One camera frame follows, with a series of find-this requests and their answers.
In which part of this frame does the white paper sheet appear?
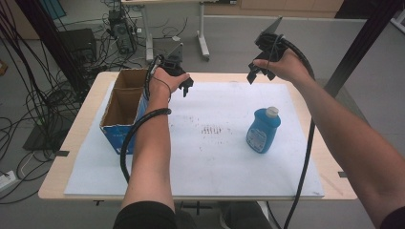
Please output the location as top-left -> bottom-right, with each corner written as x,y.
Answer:
63,80 -> 326,198

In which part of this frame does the blue cardboard box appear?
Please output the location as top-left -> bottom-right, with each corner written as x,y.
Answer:
98,68 -> 151,156

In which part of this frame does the person's right hand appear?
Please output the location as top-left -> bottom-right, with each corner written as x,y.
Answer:
252,47 -> 314,85

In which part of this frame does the white power strip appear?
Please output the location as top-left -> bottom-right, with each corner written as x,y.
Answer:
0,170 -> 17,192

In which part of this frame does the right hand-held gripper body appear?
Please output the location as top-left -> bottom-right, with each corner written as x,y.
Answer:
253,15 -> 290,63

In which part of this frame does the person's right leg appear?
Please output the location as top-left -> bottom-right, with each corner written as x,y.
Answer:
219,200 -> 275,229

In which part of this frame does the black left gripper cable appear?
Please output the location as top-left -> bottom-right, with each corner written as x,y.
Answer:
118,55 -> 173,184

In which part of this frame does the tangle of black floor cables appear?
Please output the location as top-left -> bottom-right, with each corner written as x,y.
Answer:
0,0 -> 192,204

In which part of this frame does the person's left hand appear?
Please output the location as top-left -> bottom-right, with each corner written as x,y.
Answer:
148,66 -> 191,103

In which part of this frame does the black metal post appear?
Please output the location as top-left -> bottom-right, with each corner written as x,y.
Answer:
323,0 -> 405,98
13,0 -> 92,96

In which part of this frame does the teal panel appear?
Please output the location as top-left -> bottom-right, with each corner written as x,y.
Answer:
39,0 -> 68,20

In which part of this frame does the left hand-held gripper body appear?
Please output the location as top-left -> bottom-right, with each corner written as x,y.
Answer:
156,42 -> 189,77

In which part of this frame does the black sleeve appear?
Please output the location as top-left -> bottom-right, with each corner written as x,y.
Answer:
113,200 -> 178,229
378,205 -> 405,229

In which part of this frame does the black case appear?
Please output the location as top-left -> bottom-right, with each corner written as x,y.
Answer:
58,28 -> 98,65

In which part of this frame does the blue bottle with white cap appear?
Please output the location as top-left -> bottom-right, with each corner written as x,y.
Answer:
245,106 -> 282,155

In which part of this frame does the wooden cabinet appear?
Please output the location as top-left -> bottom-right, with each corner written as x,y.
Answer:
203,0 -> 345,18

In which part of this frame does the black computer tower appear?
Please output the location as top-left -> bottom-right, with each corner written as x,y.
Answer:
108,9 -> 138,55

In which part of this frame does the white desk frame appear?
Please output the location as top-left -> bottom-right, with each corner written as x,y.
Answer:
120,0 -> 212,63

